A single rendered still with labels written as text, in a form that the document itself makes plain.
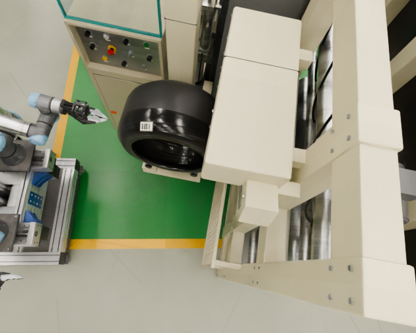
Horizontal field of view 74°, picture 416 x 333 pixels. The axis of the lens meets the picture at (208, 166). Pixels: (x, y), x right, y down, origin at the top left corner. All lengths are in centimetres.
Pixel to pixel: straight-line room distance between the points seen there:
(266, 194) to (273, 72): 40
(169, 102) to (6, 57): 270
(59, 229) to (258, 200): 190
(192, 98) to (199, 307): 176
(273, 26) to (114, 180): 201
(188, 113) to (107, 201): 159
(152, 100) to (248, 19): 51
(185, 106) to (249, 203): 61
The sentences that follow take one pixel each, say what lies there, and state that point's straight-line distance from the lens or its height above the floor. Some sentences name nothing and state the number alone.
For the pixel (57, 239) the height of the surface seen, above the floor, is 23.
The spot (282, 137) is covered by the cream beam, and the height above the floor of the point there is 178.
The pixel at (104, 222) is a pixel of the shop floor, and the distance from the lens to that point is 260.
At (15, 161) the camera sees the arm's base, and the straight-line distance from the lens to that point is 213.
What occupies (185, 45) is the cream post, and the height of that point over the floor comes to 154.
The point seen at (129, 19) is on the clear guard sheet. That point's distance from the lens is 171.
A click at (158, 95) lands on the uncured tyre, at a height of 144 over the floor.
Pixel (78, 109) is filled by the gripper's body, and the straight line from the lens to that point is 150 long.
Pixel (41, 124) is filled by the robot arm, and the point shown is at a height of 119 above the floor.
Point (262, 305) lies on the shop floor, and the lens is 259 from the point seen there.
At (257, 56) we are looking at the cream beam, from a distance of 98.
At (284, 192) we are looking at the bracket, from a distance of 88.
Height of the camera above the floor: 248
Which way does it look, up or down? 69 degrees down
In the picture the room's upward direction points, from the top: 15 degrees clockwise
